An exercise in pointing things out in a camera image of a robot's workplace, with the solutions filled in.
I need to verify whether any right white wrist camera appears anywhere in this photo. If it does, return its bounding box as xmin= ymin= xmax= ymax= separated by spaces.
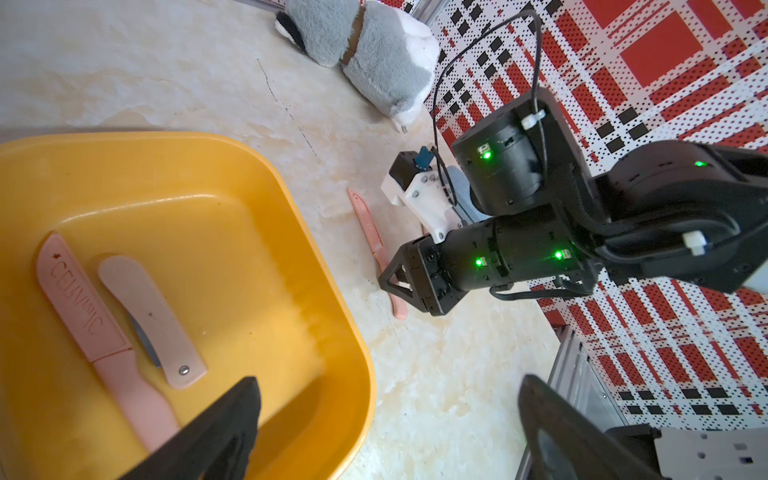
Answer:
xmin=381 ymin=146 xmax=462 ymax=244

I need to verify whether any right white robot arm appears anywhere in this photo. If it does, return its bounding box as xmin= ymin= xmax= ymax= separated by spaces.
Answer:
xmin=379 ymin=91 xmax=767 ymax=316

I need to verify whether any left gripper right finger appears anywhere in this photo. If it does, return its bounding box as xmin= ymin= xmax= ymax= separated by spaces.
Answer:
xmin=518 ymin=375 xmax=660 ymax=479

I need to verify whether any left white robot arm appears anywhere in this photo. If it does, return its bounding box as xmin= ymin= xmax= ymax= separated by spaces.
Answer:
xmin=124 ymin=375 xmax=767 ymax=479

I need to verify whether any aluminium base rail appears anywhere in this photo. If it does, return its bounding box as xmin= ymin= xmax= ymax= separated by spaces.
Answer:
xmin=515 ymin=326 xmax=631 ymax=480

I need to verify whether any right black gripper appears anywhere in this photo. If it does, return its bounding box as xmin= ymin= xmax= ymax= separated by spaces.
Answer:
xmin=379 ymin=206 xmax=600 ymax=316

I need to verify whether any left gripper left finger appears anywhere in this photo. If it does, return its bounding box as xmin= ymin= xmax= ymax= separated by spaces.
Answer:
xmin=123 ymin=376 xmax=262 ymax=479

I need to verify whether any yellow storage box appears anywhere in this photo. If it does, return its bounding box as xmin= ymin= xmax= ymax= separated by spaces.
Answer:
xmin=1 ymin=132 xmax=375 ymax=479

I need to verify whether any grey plush dog toy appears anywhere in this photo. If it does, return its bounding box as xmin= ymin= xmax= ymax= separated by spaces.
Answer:
xmin=275 ymin=0 xmax=441 ymax=132

